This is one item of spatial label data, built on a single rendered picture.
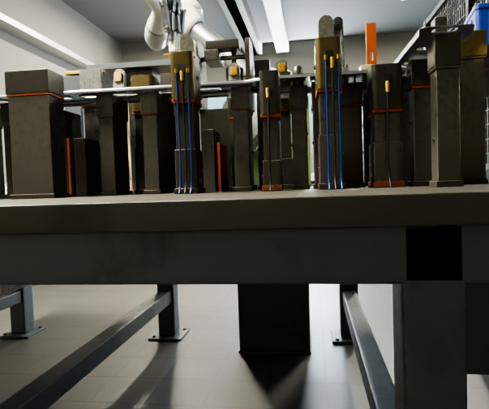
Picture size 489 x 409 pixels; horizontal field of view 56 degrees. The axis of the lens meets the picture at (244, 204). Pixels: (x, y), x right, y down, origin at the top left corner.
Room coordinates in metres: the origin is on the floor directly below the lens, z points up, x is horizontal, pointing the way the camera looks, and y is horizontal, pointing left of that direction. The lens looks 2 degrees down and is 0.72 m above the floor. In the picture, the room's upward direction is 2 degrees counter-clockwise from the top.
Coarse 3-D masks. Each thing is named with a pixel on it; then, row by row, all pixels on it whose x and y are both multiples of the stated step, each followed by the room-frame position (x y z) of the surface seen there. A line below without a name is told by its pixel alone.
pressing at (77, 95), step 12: (348, 72) 1.17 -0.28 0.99; (360, 72) 1.16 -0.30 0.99; (168, 84) 1.25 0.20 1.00; (204, 84) 1.24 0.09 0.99; (216, 84) 1.29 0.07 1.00; (228, 84) 1.29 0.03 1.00; (240, 84) 1.30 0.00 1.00; (252, 84) 1.30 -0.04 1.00; (288, 84) 1.32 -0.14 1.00; (0, 96) 1.31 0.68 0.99; (72, 96) 1.37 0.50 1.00; (120, 96) 1.38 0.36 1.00; (132, 96) 1.40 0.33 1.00; (168, 96) 1.42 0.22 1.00
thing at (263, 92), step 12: (264, 72) 1.11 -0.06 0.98; (276, 72) 1.10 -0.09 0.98; (264, 84) 1.11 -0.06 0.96; (276, 84) 1.10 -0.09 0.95; (264, 96) 1.11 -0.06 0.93; (276, 96) 1.10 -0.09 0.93; (264, 108) 1.11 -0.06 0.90; (276, 108) 1.10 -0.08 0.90; (264, 120) 1.12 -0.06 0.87; (276, 120) 1.11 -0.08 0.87; (264, 132) 1.12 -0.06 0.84; (276, 132) 1.11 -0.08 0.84; (264, 144) 1.12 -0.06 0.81; (276, 144) 1.11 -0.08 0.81; (264, 156) 1.12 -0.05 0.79; (276, 156) 1.11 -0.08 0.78; (264, 168) 1.11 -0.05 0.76; (276, 168) 1.11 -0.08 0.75; (264, 180) 1.11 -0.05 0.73; (276, 180) 1.11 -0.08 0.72
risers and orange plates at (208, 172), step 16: (64, 112) 1.34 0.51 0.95; (64, 128) 1.34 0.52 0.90; (80, 128) 1.43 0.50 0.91; (80, 144) 1.32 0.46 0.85; (96, 144) 1.39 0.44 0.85; (208, 144) 1.26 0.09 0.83; (224, 144) 1.34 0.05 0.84; (80, 160) 1.32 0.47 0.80; (96, 160) 1.39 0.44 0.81; (208, 160) 1.26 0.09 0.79; (224, 160) 1.33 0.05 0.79; (80, 176) 1.32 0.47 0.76; (96, 176) 1.38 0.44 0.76; (208, 176) 1.27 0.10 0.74; (224, 176) 1.32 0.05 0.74; (80, 192) 1.32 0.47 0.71; (96, 192) 1.37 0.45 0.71
